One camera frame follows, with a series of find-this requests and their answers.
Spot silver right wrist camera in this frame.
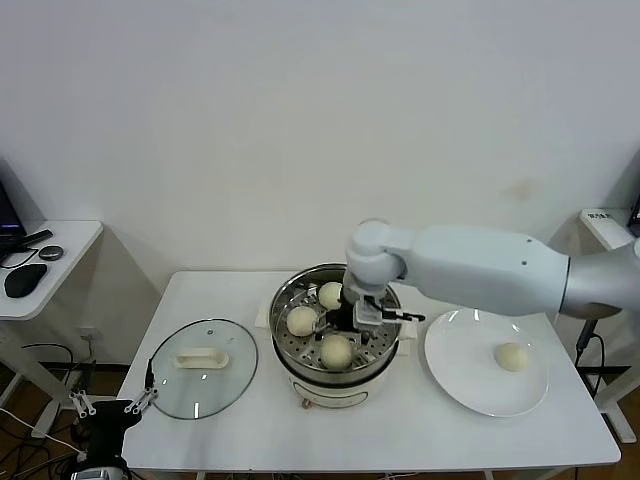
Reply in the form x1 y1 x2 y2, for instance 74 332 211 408
352 297 426 329

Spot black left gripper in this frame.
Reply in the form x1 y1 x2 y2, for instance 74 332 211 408
68 357 159 464

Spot black laptop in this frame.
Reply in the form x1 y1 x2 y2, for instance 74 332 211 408
0 177 29 264

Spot white steamed baozi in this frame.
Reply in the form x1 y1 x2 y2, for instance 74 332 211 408
286 306 319 337
494 342 530 373
318 281 346 310
319 334 354 370

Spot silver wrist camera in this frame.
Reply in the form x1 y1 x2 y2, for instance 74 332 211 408
69 463 127 480
352 297 426 329

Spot black looping floor cable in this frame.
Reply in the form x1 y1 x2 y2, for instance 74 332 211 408
19 335 96 416

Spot white floor cable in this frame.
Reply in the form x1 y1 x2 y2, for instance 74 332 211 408
0 407 91 459

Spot black computer mouse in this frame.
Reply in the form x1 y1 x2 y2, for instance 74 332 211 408
3 263 48 299

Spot white electric cooker pot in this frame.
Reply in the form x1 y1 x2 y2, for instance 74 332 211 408
254 299 418 410

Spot white side table with label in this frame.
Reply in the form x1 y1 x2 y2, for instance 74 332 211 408
578 207 640 444

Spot black cable with adapter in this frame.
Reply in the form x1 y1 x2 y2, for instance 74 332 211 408
573 317 607 371

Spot tangled black floor cables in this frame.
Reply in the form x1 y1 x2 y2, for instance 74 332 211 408
0 412 91 480

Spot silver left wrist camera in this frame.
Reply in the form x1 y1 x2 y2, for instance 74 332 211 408
69 463 127 480

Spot stainless steel steamer basket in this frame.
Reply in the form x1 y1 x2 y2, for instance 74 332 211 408
270 263 404 384

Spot white round plate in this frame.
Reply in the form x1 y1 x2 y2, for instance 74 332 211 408
423 308 550 419

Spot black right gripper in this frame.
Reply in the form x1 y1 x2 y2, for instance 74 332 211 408
312 294 374 347

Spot black desk cable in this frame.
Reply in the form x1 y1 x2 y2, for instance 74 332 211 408
1 246 40 271

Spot white side table with laptop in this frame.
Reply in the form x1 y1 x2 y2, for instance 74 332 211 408
0 220 114 440

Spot glass lid with cream handle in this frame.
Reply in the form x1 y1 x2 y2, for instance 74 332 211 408
145 318 259 420

